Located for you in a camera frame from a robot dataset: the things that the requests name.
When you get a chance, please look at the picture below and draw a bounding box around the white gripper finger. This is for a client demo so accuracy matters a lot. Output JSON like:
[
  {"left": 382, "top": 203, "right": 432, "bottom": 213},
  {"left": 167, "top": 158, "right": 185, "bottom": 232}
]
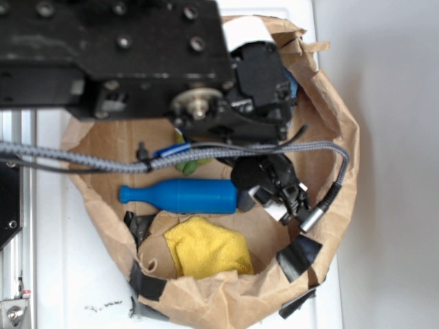
[{"left": 265, "top": 202, "right": 289, "bottom": 221}]

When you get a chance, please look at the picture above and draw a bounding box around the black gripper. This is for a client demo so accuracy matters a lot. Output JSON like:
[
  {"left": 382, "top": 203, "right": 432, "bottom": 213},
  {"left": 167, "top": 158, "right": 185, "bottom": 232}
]
[{"left": 170, "top": 41, "right": 311, "bottom": 225}]

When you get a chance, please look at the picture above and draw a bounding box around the gray plush animal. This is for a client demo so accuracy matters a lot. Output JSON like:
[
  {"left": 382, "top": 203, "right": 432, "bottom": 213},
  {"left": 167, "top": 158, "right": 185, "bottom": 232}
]
[{"left": 237, "top": 190, "right": 256, "bottom": 212}]

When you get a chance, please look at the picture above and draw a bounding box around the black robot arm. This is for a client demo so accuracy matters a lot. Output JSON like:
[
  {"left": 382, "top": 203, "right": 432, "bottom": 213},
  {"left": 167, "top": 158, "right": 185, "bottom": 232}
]
[{"left": 1, "top": 1, "right": 311, "bottom": 223}]

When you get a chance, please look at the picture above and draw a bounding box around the blue plastic bottle toy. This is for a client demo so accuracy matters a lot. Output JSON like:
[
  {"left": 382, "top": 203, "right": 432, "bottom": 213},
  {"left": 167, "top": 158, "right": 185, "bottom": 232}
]
[{"left": 119, "top": 178, "right": 237, "bottom": 214}]

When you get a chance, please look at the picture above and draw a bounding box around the green plush frog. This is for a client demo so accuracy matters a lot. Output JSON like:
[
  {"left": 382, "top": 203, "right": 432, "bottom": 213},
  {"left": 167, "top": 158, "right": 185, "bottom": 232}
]
[{"left": 174, "top": 128, "right": 224, "bottom": 176}]

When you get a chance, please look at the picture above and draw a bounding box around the yellow microfiber cloth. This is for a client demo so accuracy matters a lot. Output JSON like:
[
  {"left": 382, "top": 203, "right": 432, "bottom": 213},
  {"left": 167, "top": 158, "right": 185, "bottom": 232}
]
[{"left": 164, "top": 216, "right": 254, "bottom": 280}]

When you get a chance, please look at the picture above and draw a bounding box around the brown paper bag bin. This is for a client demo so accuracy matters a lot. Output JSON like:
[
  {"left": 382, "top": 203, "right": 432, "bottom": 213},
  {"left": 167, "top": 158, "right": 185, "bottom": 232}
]
[{"left": 71, "top": 16, "right": 359, "bottom": 328}]

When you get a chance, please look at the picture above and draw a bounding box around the light blue sponge with loop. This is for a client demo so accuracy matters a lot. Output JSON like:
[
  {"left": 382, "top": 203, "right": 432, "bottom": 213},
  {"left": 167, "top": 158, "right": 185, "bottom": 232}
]
[{"left": 284, "top": 68, "right": 299, "bottom": 107}]

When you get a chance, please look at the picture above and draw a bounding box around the black mounting plate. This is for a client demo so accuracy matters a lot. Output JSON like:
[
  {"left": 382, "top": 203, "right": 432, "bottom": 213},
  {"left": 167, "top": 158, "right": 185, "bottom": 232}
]
[{"left": 1, "top": 154, "right": 22, "bottom": 250}]

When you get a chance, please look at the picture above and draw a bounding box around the thin black cable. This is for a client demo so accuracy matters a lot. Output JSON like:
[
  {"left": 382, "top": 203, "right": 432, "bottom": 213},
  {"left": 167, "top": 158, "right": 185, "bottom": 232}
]
[{"left": 0, "top": 123, "right": 309, "bottom": 175}]

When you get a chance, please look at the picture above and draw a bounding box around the gray braided cable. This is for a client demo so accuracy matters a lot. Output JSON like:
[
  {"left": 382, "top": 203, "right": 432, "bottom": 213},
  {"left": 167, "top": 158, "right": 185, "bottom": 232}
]
[{"left": 0, "top": 141, "right": 351, "bottom": 233}]

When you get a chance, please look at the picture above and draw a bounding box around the aluminum frame rail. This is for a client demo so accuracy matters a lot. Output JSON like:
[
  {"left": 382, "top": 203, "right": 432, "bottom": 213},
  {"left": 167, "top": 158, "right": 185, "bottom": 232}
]
[{"left": 0, "top": 109, "right": 38, "bottom": 329}]

